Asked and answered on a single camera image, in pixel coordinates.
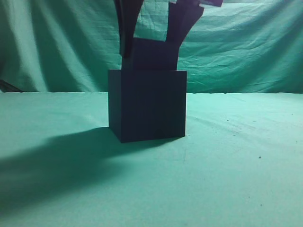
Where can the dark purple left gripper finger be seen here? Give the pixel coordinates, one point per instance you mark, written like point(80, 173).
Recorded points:
point(182, 15)

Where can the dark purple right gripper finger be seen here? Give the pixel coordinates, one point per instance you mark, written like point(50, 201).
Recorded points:
point(127, 12)

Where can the dark purple cube block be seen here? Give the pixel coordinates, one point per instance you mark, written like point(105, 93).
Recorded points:
point(152, 55)

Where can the dark cube groove box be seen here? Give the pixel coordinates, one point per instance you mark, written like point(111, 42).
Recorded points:
point(147, 105)

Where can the green cloth backdrop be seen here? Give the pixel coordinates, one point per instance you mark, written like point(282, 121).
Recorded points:
point(245, 46)

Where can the green cloth table cover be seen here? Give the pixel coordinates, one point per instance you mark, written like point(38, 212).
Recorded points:
point(239, 165)

